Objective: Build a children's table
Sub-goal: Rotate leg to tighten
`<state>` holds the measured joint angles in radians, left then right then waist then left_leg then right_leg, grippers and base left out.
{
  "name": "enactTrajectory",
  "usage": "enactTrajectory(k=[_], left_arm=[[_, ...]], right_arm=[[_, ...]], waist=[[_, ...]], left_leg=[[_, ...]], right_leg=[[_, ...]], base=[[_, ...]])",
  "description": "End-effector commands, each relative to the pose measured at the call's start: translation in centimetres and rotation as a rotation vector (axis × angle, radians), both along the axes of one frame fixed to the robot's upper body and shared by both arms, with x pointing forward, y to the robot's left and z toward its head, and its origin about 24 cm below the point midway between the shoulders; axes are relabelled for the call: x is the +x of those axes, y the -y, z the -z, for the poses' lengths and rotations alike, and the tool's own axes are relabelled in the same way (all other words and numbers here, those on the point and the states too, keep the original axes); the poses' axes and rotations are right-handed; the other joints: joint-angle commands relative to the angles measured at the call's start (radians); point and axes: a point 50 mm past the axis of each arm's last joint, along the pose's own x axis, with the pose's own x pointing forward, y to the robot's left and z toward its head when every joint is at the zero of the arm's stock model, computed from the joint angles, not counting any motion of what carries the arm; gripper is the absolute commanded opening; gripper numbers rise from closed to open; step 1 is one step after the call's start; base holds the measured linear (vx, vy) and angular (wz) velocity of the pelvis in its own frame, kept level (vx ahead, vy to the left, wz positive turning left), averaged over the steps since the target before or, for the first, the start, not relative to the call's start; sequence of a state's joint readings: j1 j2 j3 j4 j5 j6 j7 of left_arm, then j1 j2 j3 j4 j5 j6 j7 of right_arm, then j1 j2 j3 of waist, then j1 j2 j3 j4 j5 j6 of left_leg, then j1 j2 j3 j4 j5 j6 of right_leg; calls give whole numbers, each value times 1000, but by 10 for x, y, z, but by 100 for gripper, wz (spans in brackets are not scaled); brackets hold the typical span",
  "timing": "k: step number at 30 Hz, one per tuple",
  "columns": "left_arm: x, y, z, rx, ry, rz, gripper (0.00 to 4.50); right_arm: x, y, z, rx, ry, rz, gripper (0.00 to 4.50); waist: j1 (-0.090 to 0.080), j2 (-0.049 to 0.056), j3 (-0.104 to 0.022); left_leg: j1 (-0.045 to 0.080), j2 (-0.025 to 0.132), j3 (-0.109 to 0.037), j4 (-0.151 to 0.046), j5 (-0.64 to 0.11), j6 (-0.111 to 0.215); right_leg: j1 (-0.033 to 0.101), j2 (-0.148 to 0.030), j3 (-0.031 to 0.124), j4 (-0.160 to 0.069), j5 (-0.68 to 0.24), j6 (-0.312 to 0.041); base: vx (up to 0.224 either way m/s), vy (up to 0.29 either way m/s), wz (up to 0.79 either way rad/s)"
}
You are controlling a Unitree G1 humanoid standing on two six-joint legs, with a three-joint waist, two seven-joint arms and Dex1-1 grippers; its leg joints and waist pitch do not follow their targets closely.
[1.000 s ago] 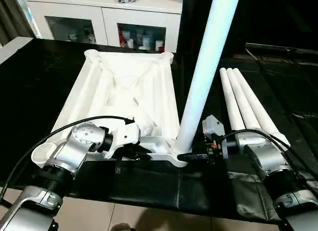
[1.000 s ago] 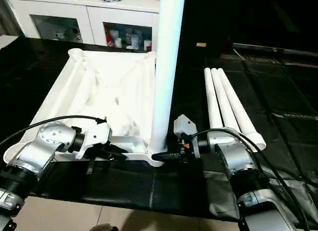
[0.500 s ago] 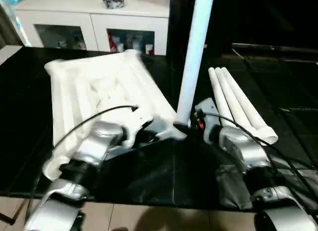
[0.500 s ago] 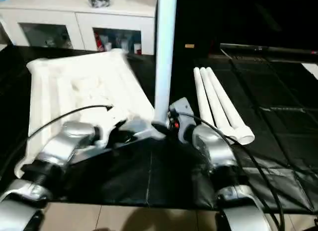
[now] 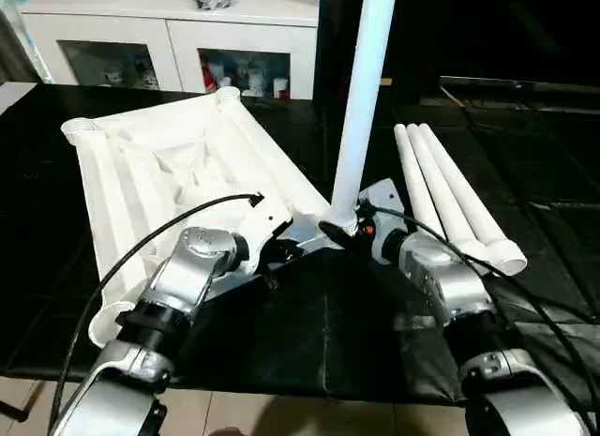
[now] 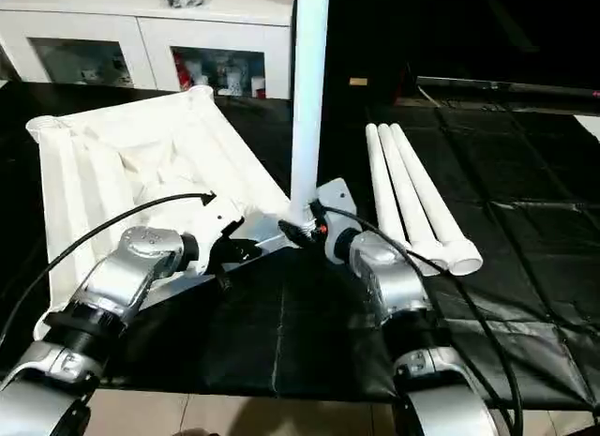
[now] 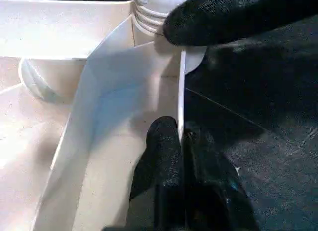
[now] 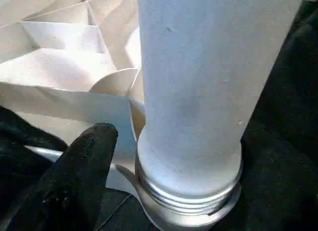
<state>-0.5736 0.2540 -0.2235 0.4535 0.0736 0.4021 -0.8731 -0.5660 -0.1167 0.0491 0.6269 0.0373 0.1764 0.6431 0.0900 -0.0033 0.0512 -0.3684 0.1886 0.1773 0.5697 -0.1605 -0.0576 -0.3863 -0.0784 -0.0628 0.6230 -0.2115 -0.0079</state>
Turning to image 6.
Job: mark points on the white plastic table leg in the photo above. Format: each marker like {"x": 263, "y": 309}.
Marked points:
{"x": 386, "y": 197}
{"x": 431, "y": 201}
{"x": 309, "y": 103}
{"x": 408, "y": 192}

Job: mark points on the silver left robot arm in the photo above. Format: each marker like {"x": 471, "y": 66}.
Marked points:
{"x": 117, "y": 276}

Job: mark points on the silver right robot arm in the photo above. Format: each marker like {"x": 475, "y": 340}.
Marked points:
{"x": 403, "y": 286}

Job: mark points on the black mat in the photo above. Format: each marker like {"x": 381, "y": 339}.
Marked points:
{"x": 304, "y": 337}

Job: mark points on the dark rounded foot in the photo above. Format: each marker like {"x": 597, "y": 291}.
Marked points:
{"x": 199, "y": 431}

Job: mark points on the black box gold label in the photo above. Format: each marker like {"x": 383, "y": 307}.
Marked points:
{"x": 375, "y": 37}

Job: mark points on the white cabinet glass doors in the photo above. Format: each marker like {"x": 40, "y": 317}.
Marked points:
{"x": 150, "y": 33}

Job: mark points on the white flat board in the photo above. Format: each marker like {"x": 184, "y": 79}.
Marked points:
{"x": 589, "y": 125}

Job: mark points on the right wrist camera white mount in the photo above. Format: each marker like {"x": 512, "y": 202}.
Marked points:
{"x": 337, "y": 201}

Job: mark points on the silver metal rail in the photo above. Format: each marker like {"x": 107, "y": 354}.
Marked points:
{"x": 506, "y": 85}

